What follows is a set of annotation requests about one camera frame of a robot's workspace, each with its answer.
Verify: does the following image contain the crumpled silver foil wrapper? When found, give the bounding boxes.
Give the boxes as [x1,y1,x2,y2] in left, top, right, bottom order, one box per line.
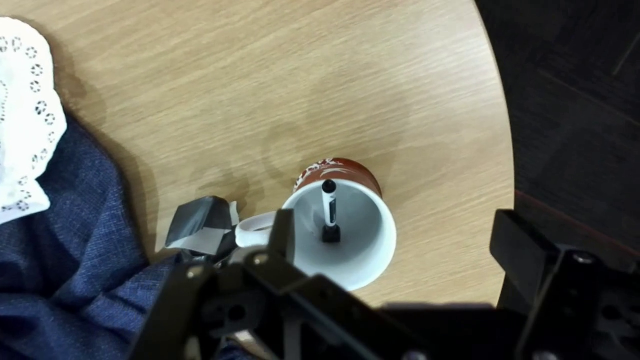
[164,196,238,259]

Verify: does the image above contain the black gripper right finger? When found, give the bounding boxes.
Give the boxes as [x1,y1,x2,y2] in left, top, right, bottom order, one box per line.
[491,211,640,360]

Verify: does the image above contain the white paper doily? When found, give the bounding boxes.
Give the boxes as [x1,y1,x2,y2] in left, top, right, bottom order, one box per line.
[0,17,69,224]

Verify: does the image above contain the black sharpie marker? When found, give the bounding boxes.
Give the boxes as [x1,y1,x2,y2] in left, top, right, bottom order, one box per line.
[323,181,340,245]

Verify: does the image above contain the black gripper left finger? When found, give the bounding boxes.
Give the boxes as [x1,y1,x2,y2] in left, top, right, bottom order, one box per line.
[128,211,429,360]

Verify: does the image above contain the red white mug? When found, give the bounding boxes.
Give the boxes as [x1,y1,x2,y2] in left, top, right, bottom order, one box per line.
[235,157,399,295]

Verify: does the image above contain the blue denim cloth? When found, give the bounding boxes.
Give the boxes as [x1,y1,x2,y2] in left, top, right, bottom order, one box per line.
[0,121,179,360]

